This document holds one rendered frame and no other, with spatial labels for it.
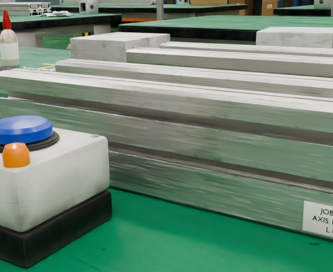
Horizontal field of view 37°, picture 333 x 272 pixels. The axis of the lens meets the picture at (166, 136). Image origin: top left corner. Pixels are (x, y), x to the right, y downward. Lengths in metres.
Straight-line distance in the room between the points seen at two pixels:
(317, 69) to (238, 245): 0.24
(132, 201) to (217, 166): 0.07
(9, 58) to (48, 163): 0.83
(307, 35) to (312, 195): 0.40
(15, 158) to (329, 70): 0.32
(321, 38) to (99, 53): 0.29
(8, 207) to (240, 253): 0.14
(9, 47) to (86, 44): 0.49
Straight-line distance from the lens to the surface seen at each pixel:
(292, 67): 0.51
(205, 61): 0.55
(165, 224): 0.34
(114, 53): 0.61
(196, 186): 0.35
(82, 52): 0.65
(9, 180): 0.28
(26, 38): 3.09
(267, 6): 11.02
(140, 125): 0.37
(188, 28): 2.15
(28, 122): 0.32
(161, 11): 4.04
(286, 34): 0.69
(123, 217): 0.35
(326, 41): 0.69
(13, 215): 0.29
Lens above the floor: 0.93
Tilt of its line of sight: 16 degrees down
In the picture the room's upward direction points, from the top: 1 degrees counter-clockwise
